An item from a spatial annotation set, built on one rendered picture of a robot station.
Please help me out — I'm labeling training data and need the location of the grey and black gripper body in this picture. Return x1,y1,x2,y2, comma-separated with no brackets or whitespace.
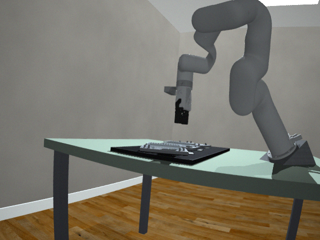
175,86,193,112

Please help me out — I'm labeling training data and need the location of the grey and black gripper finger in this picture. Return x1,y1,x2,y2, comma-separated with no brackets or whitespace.
174,98,184,124
181,110,189,125

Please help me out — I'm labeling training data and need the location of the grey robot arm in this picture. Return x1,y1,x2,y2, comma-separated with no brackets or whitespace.
164,0,303,160

